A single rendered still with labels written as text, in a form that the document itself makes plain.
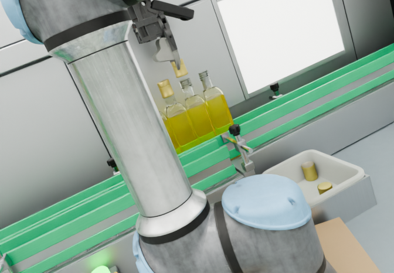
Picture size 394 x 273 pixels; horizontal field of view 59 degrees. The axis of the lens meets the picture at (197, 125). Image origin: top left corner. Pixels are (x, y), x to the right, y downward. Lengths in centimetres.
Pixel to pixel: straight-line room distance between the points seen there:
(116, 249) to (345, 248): 50
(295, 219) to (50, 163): 80
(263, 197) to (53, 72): 76
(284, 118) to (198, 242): 63
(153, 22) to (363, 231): 68
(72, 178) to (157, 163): 69
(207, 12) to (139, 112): 71
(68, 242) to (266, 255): 52
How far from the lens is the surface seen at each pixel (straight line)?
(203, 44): 111
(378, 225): 86
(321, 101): 113
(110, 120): 46
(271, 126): 105
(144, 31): 92
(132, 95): 46
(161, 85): 95
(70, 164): 113
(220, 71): 113
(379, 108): 125
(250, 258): 52
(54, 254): 92
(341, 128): 116
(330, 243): 76
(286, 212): 49
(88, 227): 89
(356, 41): 144
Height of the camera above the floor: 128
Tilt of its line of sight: 16 degrees down
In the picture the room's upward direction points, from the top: 22 degrees counter-clockwise
